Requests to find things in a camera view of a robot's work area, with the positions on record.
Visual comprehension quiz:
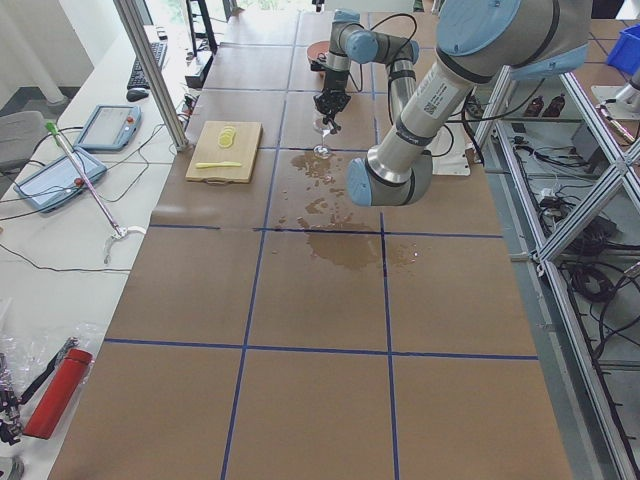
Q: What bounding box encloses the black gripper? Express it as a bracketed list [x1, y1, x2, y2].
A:
[313, 69, 350, 134]

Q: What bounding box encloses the blue teach pendant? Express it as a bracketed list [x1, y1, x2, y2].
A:
[74, 105, 142, 152]
[13, 148, 107, 212]

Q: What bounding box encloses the yellow plastic knife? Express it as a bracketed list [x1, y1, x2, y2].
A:
[195, 161, 243, 169]

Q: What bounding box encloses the reacher grabber stick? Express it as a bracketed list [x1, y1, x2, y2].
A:
[45, 121, 147, 265]

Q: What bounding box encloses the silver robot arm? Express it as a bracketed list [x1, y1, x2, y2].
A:
[314, 1, 592, 206]

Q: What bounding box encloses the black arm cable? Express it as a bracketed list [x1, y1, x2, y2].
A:
[349, 13, 420, 96]

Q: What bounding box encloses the black keyboard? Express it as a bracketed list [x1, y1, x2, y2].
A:
[126, 41, 169, 91]

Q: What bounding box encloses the brown paper table cover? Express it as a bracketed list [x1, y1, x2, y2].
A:
[50, 12, 572, 479]

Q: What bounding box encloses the aluminium frame post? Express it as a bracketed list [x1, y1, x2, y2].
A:
[113, 0, 189, 152]

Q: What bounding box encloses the white pedestal column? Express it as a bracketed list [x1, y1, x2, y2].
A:
[428, 123, 470, 176]

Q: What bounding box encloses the clear wine glass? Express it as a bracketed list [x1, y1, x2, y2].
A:
[312, 111, 332, 159]

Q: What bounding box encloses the pink bowl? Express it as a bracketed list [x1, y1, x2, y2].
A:
[306, 40, 330, 71]

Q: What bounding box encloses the black computer mouse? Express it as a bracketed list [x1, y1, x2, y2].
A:
[126, 87, 150, 102]

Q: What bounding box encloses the aluminium frame rack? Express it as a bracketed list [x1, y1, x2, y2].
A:
[475, 62, 639, 479]

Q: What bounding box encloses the bamboo cutting board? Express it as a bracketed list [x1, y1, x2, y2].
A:
[185, 121, 262, 184]

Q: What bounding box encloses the red thermos bottle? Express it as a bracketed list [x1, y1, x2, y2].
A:
[23, 348, 93, 439]

